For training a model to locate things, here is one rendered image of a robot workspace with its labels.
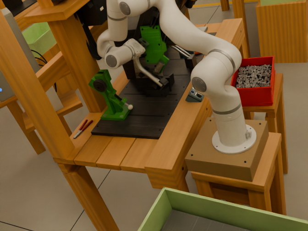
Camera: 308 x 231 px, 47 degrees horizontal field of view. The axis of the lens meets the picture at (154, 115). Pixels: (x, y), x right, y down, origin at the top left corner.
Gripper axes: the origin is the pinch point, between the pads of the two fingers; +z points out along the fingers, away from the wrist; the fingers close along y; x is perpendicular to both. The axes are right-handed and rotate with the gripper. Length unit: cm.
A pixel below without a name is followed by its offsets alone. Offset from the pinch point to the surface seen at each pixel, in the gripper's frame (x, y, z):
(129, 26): 2.8, 15.1, 12.3
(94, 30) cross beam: 18.9, 31.5, 8.5
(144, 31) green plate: -6.0, 3.5, 2.7
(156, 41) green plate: -6.3, -4.8, 2.7
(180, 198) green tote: 1, -63, -68
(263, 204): -7, -92, -46
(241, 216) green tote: -14, -82, -70
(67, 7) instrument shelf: -8.1, 30.2, -34.7
